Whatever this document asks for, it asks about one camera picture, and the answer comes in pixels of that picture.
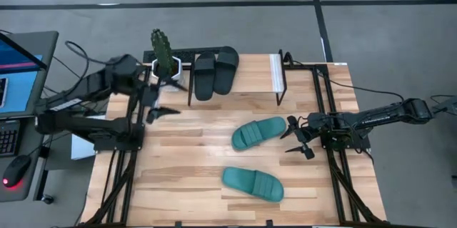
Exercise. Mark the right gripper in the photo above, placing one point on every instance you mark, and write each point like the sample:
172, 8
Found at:
312, 126

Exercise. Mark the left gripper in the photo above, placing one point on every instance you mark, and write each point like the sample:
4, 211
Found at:
150, 94

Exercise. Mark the teal rubber slide sandal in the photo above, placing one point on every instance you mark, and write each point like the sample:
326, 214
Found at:
266, 129
239, 179

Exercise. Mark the black rubber slide sandal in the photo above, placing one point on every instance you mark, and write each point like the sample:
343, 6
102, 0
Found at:
204, 85
225, 81

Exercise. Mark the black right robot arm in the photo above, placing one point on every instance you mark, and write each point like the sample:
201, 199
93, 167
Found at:
385, 113

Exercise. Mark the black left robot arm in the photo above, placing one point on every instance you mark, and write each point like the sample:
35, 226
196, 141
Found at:
89, 128

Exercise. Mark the wooden shelf with black legs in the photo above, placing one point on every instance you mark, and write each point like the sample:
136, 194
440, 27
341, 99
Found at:
253, 78

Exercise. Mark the green cactus plant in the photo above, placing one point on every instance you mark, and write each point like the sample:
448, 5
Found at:
162, 51

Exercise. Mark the black table clamp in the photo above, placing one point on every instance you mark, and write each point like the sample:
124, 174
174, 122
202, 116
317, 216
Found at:
269, 223
178, 224

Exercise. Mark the white box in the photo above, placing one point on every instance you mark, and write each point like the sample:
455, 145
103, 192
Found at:
82, 151

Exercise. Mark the grey laptop with blue screen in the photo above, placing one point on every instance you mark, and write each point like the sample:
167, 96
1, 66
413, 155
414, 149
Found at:
21, 88

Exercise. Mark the black caster wheel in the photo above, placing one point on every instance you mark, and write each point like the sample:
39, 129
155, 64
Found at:
47, 199

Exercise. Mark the dark grey stand part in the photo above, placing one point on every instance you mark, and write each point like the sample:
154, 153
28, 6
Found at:
448, 106

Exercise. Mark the black keyboard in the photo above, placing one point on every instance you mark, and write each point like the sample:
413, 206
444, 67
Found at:
9, 138

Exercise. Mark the grey desk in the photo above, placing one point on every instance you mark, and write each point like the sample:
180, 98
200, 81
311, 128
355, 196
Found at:
30, 192

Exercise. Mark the black computer mouse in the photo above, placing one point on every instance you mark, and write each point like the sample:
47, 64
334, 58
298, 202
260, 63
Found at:
16, 171

